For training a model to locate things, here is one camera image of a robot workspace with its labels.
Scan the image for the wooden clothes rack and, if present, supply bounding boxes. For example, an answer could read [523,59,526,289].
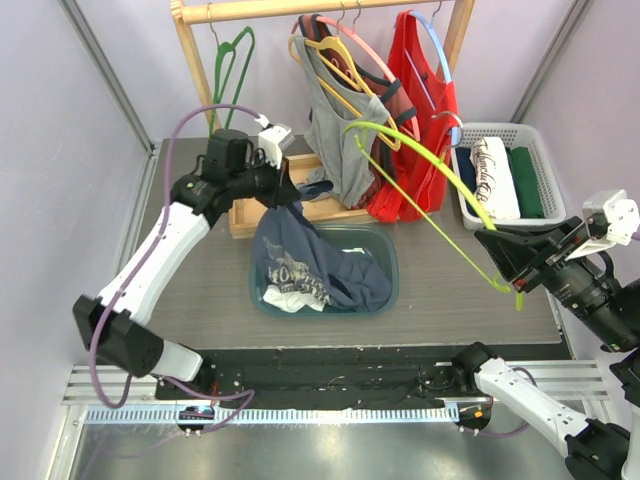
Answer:
[170,0,475,239]

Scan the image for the red tank top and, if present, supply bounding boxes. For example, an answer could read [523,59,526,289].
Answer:
[387,10,458,213]

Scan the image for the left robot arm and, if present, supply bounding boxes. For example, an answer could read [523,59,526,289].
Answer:
[73,125,300,399]

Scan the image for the folded green shirt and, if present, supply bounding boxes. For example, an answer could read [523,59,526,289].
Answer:
[507,147,545,219]

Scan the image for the maroon tank top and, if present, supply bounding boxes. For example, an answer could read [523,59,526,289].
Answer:
[292,14,420,209]

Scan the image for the navy blue tank top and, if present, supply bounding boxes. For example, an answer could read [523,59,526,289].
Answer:
[252,200,391,312]

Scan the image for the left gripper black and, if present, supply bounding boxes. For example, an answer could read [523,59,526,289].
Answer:
[230,152,301,211]

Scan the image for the light blue hanger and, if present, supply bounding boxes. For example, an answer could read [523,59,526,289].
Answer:
[409,10,464,149]

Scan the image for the lime green hanger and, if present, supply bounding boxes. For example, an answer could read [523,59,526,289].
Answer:
[343,120,524,312]

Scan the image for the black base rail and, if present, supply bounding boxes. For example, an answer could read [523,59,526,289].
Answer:
[154,344,571,411]

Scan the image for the white tank top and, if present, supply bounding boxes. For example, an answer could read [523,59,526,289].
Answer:
[262,285,333,313]

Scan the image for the teal plastic bin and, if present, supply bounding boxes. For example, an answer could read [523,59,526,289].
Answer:
[248,223,399,319]

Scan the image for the aluminium frame post left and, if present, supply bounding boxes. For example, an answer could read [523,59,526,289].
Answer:
[57,0,154,151]

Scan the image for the white plastic basket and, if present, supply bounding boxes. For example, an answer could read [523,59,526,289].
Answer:
[451,122,566,227]

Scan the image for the pink hanger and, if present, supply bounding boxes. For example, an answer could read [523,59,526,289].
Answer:
[302,13,420,142]

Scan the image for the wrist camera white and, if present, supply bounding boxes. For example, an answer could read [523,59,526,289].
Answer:
[582,189,639,254]
[258,124,295,169]

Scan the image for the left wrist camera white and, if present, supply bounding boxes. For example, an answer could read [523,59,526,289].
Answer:
[258,124,295,169]

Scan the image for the aluminium frame post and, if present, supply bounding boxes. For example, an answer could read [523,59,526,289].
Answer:
[57,0,154,151]
[511,0,595,124]

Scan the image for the white slotted cable duct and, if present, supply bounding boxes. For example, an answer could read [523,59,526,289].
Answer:
[84,403,459,426]

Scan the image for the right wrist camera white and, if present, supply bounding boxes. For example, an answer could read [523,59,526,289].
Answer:
[582,189,639,254]

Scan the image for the grey tank top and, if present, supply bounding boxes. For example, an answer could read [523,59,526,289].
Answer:
[290,36,390,208]

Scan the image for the yellow hanger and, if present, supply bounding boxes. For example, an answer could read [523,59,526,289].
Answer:
[287,34,402,153]

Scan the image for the folded navy shirt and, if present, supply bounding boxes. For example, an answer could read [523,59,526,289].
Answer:
[455,147,477,194]

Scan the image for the dark green hanger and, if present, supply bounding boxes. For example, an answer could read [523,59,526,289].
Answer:
[208,25,256,133]

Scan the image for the aluminium frame post right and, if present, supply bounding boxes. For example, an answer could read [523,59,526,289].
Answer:
[511,0,595,124]

